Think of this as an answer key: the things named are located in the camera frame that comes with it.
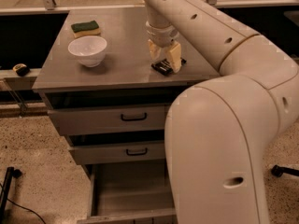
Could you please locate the bottom grey drawer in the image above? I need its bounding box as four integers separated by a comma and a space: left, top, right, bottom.
77, 160, 178, 224

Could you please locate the grey drawer cabinet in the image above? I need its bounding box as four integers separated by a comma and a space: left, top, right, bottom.
32, 5, 222, 224

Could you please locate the top grey drawer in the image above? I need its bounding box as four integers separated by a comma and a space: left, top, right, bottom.
49, 104, 168, 135

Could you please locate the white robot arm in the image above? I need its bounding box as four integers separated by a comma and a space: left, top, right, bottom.
144, 0, 299, 224

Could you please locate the black rxbar chocolate bar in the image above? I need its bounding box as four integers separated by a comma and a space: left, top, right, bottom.
151, 59, 175, 77

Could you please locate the green yellow sponge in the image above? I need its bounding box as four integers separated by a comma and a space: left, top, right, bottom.
71, 21, 101, 38

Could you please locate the black stand left floor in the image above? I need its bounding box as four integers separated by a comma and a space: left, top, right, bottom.
0, 167, 21, 224

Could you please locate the black yellow tape measure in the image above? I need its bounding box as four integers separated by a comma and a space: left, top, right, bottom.
13, 63, 30, 77

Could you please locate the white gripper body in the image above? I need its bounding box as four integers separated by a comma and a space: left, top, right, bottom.
146, 22, 179, 48

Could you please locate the grey drawer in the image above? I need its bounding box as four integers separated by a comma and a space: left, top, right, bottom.
69, 141, 165, 165
49, 104, 168, 135
77, 160, 178, 224

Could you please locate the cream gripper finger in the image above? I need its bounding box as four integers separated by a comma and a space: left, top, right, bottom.
164, 41, 181, 73
148, 39, 162, 61

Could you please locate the middle grey drawer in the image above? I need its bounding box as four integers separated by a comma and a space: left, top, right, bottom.
69, 141, 165, 165

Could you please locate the white bowl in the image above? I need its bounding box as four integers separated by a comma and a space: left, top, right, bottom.
68, 35, 107, 67

